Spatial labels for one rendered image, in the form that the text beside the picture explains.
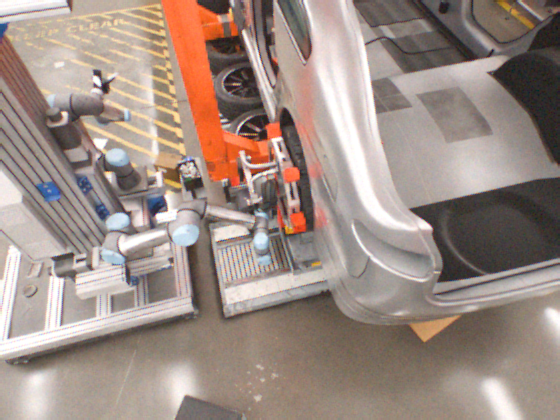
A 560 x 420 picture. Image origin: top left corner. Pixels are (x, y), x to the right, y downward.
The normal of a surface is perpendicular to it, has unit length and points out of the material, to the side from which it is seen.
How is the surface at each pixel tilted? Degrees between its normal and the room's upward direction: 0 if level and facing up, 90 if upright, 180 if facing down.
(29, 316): 0
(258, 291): 0
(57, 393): 0
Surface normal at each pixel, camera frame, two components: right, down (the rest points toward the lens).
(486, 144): 0.06, -0.27
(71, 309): -0.04, -0.60
